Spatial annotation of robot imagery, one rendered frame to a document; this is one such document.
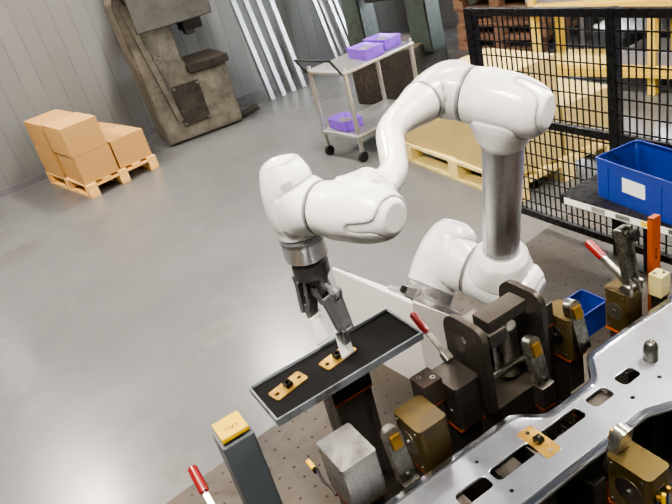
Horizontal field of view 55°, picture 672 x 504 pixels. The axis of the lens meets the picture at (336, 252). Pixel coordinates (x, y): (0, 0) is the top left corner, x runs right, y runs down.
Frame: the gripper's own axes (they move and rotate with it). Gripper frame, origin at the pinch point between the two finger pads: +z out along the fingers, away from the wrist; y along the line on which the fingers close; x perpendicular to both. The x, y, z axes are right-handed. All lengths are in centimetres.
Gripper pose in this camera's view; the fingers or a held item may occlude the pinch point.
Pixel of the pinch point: (332, 338)
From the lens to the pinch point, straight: 138.0
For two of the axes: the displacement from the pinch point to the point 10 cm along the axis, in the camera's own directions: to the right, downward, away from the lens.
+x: -7.4, 4.7, -4.9
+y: -6.4, -2.3, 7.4
